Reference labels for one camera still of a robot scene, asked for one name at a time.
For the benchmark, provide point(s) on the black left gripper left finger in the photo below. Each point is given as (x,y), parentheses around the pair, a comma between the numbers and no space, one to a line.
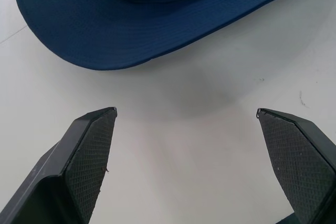
(78,161)

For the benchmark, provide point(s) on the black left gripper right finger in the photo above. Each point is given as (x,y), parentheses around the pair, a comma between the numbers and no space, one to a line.
(296,161)

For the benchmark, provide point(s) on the navy blue brimmed hat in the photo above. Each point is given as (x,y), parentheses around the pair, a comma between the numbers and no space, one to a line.
(110,24)

